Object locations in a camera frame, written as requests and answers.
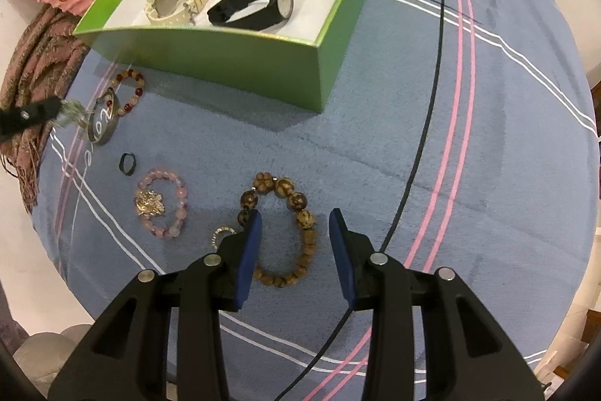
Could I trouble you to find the small silver ring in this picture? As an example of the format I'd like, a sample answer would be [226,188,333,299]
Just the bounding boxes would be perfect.
[208,226,239,250]

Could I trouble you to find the blue striped bed blanket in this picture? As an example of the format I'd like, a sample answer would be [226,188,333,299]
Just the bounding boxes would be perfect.
[33,0,599,400]

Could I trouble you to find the silver bangle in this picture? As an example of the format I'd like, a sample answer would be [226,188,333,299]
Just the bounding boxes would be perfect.
[87,88,120,144]

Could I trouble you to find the pink bead bracelet gold charm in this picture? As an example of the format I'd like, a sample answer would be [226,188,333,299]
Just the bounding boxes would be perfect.
[134,169,189,239]

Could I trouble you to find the red and peach bead bracelet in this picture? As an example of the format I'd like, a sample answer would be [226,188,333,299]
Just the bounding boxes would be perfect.
[104,69,147,117]

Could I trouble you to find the brown fringed scarf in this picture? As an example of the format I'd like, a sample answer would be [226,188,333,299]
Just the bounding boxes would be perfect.
[1,4,89,212]

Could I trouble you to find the small black ring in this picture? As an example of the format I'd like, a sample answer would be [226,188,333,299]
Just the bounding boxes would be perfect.
[117,151,138,176]

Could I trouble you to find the black cable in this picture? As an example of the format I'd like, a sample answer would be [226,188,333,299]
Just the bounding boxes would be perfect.
[274,0,446,401]

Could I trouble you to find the black wristwatch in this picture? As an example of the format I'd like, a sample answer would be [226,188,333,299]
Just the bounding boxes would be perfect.
[207,0,294,32]

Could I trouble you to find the silver sparkly jewelry piece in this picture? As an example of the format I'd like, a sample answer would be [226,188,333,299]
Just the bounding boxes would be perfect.
[53,99,92,129]

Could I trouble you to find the large brown wooden bead bracelet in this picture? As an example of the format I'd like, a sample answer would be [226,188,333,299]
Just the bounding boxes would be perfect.
[236,171,318,289]

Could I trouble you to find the cream white wristwatch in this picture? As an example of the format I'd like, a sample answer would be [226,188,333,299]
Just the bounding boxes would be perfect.
[145,0,210,26]

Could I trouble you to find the grey plush object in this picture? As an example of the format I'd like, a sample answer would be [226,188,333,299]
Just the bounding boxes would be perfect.
[13,324,91,398]

